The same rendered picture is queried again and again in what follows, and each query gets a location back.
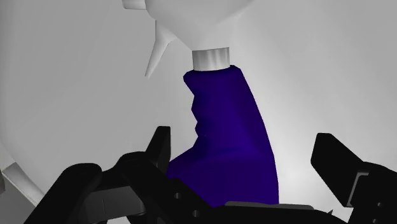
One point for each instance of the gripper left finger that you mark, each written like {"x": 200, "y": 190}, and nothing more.
{"x": 139, "y": 173}

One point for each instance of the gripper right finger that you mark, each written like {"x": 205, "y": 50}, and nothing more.
{"x": 338, "y": 164}

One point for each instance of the blue spray bottle white head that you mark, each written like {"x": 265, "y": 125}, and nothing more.
{"x": 229, "y": 139}

